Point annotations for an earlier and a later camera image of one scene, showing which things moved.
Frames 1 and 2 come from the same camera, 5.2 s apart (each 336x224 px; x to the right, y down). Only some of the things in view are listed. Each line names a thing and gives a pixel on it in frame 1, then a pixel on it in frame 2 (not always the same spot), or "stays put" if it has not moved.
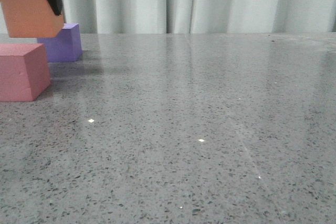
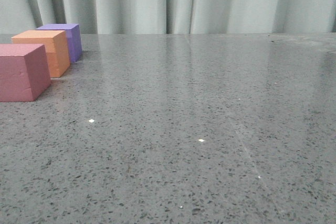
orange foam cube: (28, 13) to (55, 45)
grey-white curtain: (160, 2) stays put
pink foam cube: (24, 71) stays put
